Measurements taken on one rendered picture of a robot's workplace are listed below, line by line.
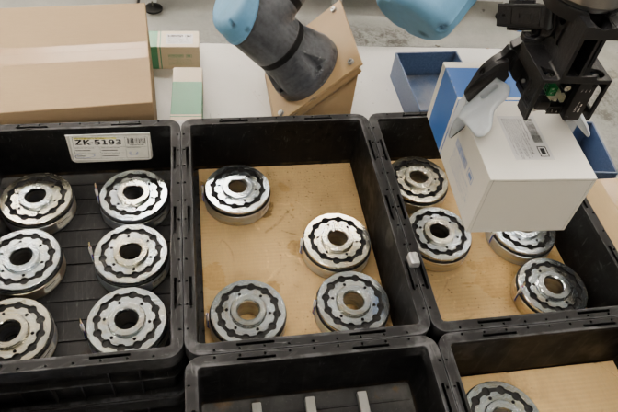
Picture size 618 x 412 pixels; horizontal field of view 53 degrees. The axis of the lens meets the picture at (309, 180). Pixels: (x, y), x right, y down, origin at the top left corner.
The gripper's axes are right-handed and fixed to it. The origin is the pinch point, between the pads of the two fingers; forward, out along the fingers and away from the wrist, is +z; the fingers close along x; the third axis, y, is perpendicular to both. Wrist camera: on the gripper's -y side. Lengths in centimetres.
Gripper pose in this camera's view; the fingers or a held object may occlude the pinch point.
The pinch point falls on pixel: (506, 132)
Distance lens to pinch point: 77.0
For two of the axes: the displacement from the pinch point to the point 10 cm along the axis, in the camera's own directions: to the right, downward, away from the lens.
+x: 9.9, -0.1, 1.4
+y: 1.0, 7.5, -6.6
